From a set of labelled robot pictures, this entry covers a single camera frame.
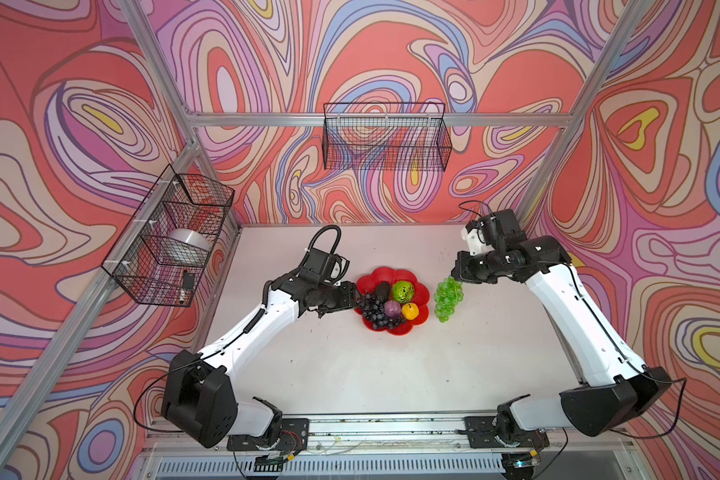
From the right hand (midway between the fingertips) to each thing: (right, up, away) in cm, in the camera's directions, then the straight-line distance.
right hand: (454, 278), depth 74 cm
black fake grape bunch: (-20, -11, +15) cm, 27 cm away
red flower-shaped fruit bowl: (-21, -4, +25) cm, 33 cm away
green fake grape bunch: (-1, -4, +1) cm, 4 cm away
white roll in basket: (-65, +8, -4) cm, 66 cm away
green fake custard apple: (-11, -6, +19) cm, 23 cm away
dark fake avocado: (-17, -6, +22) cm, 28 cm away
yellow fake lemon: (-9, -11, +16) cm, 21 cm away
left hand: (-24, -6, +6) cm, 25 cm away
